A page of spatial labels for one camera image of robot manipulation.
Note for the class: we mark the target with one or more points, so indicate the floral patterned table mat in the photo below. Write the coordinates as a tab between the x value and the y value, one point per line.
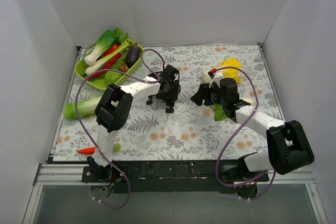
191	132

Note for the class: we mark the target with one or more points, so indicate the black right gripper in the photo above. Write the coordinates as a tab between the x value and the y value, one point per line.
205	97

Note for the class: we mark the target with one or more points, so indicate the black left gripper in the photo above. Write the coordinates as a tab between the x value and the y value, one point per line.
163	97

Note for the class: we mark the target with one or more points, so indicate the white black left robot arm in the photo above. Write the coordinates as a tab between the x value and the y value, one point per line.
114	107

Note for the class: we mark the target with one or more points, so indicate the purple eggplant toy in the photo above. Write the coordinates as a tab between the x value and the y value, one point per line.
132	55

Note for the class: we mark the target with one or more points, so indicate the white radish toy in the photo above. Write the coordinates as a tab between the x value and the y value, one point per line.
219	114

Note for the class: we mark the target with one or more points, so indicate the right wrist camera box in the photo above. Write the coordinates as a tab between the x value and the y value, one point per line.
216	76

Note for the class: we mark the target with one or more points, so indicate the green bok choy toy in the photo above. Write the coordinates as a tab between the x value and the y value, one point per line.
104	42

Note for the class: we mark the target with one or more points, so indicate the green napa cabbage toy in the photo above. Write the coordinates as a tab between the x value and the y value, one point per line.
85	108

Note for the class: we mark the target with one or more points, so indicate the orange carrot toy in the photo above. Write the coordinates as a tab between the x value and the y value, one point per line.
91	150

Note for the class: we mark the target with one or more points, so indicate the brown kiwi toy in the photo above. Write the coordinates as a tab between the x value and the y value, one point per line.
124	68

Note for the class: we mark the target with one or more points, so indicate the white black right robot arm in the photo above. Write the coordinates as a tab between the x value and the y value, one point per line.
288	148

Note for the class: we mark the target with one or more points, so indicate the green round cabbage toy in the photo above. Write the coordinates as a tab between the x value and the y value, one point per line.
112	77

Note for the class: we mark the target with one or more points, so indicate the black headed key bunch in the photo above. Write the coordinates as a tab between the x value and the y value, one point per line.
150	104

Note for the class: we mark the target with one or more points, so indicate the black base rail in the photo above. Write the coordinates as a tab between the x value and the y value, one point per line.
167	176

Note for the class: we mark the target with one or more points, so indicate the red chili pepper toy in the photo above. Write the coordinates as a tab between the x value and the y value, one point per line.
111	62

